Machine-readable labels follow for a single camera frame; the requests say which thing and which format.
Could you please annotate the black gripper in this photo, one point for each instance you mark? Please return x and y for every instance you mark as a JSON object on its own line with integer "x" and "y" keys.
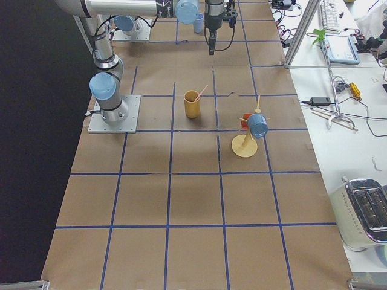
{"x": 212, "y": 23}

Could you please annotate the light blue plastic cup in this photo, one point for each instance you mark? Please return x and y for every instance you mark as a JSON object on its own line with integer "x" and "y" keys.
{"x": 198, "y": 24}

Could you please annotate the pink chopstick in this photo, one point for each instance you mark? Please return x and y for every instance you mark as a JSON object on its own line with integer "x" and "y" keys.
{"x": 200, "y": 94}

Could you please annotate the bamboo cylinder holder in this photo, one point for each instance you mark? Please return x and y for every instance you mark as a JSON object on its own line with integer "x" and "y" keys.
{"x": 191, "y": 104}

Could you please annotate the orange mug on tree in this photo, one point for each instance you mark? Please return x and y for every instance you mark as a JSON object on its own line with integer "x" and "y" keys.
{"x": 244, "y": 123}

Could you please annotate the blue mug on tree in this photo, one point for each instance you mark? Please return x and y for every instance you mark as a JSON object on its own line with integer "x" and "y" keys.
{"x": 257, "y": 124}

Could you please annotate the green clamp stand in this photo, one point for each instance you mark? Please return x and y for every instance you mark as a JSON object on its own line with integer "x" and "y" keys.
{"x": 320, "y": 37}

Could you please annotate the wooden mug tree stand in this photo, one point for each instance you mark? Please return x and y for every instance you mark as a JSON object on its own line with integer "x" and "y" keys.
{"x": 245, "y": 145}

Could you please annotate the white keyboard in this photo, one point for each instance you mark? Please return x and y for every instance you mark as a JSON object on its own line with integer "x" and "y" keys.
{"x": 329, "y": 17}

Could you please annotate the black power adapter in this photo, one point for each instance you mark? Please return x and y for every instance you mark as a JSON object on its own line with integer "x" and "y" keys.
{"x": 320, "y": 101}

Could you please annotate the blue framed tablet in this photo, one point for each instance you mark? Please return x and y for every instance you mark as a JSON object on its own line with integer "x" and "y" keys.
{"x": 341, "y": 50}

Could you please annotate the yellow screwdriver tool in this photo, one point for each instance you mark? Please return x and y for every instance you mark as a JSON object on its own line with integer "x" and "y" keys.
{"x": 355, "y": 91}

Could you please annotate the brown paper table mat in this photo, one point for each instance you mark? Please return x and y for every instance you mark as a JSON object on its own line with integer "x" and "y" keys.
{"x": 172, "y": 206}

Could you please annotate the wooden chopstick on desk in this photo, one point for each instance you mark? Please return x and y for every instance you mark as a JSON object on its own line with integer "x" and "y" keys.
{"x": 340, "y": 120}

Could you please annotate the allen key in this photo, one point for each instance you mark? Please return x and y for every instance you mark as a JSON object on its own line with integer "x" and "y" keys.
{"x": 374, "y": 164}

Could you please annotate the silver toaster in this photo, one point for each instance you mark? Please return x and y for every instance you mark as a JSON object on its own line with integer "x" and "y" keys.
{"x": 359, "y": 207}

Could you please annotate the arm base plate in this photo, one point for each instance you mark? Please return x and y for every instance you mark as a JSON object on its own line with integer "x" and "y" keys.
{"x": 121, "y": 120}
{"x": 131, "y": 30}

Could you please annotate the aluminium frame post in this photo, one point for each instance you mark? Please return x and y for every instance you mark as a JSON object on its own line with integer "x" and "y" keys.
{"x": 306, "y": 19}

